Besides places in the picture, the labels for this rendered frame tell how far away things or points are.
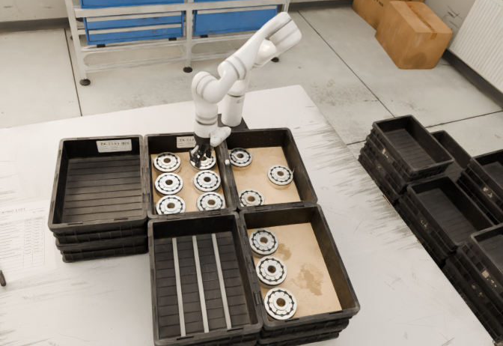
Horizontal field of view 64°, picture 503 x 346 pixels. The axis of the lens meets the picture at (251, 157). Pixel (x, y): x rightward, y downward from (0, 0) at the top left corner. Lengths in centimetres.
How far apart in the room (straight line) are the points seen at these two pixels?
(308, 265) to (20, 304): 94
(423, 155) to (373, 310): 122
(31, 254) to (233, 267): 71
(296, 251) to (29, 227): 98
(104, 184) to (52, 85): 198
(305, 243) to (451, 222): 117
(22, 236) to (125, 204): 39
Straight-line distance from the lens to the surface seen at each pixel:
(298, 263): 144
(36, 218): 173
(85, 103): 328
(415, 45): 418
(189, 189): 156
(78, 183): 163
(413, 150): 257
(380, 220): 183
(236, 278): 138
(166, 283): 136
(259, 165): 168
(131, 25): 326
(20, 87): 354
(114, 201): 155
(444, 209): 251
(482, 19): 433
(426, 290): 174
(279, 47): 133
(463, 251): 223
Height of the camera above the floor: 205
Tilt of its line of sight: 46 degrees down
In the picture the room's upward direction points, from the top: 11 degrees clockwise
